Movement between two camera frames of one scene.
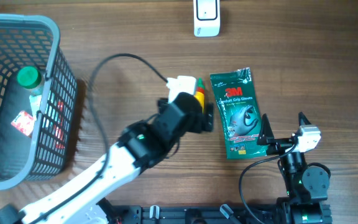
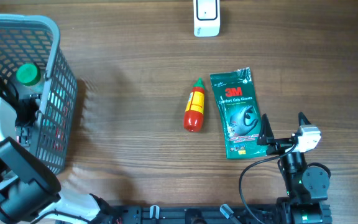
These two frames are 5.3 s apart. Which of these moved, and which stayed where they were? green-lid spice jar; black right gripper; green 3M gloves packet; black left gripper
Moved: black left gripper
Stayed: green-lid spice jar; green 3M gloves packet; black right gripper
